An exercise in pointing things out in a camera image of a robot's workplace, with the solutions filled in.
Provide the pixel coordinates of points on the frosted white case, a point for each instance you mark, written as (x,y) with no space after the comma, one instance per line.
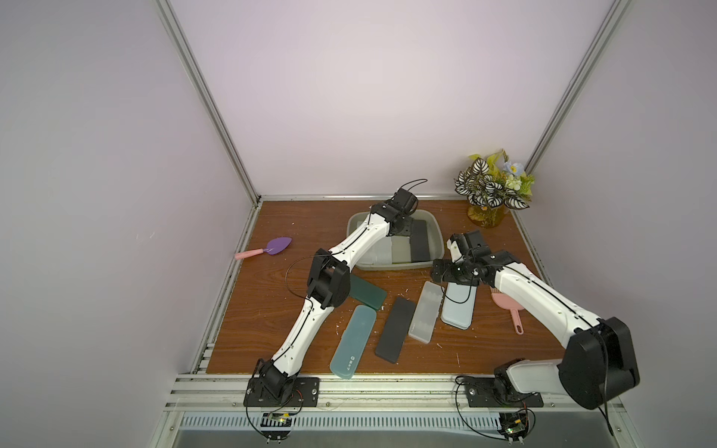
(380,253)
(401,252)
(427,310)

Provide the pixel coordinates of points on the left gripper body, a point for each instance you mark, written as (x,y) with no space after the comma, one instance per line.
(406,226)

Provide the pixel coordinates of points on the artificial plant in amber vase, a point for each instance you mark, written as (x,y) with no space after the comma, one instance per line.
(494,185)

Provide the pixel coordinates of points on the left circuit board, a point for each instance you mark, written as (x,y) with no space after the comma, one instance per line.
(276,427)

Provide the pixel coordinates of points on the dark green pencil case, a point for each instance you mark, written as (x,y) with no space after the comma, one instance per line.
(367,293)

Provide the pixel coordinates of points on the circuit board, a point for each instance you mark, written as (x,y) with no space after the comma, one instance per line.
(276,427)
(514,427)

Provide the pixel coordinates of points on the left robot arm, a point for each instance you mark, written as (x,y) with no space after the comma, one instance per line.
(328,286)

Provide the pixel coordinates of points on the right circuit board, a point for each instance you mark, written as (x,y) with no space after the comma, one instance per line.
(514,427)

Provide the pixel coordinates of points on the pink comb brush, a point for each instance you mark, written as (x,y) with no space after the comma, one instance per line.
(508,304)

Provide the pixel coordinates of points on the grey-green plastic storage box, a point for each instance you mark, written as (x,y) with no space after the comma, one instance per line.
(436,246)

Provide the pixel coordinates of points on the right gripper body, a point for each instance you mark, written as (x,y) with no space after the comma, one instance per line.
(443,272)

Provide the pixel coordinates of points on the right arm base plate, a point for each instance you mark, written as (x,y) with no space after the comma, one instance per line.
(492,392)

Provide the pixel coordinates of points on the black pencil case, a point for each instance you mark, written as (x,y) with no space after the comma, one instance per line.
(419,242)
(395,331)

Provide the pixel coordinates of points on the teal translucent pencil case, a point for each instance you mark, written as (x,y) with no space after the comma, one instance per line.
(348,354)

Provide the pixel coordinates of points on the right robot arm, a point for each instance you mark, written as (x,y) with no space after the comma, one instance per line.
(599,362)

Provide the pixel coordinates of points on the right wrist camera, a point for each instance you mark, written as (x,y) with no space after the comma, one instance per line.
(468,246)

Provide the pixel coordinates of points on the aluminium front rail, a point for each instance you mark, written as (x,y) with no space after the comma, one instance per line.
(363,392)

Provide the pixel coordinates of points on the purple and pink toy shovel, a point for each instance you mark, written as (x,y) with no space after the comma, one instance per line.
(272,248)

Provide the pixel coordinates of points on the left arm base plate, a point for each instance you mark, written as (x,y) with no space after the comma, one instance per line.
(296,392)

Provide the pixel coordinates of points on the light blue pencil case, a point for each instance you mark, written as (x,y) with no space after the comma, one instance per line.
(458,306)

